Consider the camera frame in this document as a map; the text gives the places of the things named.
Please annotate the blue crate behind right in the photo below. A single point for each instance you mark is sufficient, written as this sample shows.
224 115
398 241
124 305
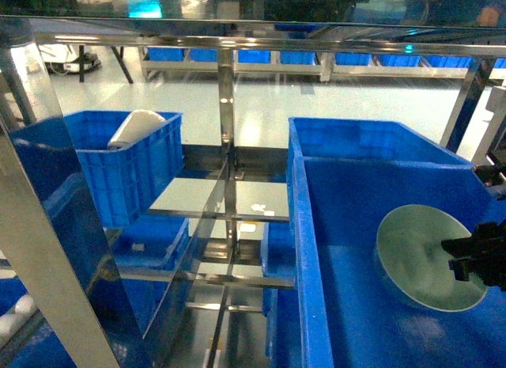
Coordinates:
360 140

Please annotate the white paper roll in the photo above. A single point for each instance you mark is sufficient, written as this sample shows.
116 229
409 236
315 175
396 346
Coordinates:
137 125

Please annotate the stainless steel shelf rack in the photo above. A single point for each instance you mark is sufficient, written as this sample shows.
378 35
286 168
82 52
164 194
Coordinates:
50 228

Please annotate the blue crate holding roll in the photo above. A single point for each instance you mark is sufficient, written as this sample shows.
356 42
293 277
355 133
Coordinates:
125 183

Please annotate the light green bowl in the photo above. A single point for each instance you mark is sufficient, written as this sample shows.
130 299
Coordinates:
413 265

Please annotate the large blue crate right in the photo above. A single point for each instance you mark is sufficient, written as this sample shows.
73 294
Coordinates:
348 317

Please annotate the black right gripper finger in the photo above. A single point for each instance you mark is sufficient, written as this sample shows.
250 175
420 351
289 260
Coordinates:
481 254

